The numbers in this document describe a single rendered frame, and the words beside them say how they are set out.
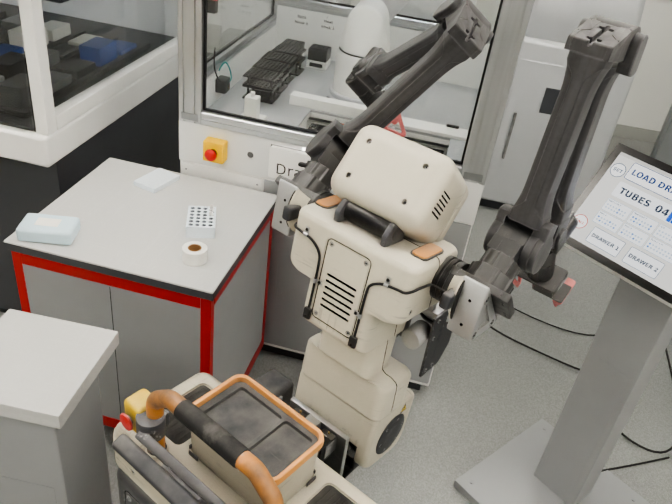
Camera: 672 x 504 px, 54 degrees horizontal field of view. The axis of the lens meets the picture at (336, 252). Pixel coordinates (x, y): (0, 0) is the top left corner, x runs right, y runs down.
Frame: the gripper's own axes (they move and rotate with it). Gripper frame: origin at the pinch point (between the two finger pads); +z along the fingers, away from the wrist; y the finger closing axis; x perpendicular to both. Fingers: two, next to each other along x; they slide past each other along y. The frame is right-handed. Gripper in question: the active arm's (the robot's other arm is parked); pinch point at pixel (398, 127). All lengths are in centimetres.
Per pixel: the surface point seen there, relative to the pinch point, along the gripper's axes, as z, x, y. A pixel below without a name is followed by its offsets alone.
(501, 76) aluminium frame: 13.1, -30.2, 10.7
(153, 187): -25, 74, 31
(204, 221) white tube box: -13, 62, 9
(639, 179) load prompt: 47, -40, -21
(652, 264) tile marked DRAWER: 55, -29, -40
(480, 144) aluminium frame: 27.1, -14.1, 12.0
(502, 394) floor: 127, 39, 17
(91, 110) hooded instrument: -51, 80, 61
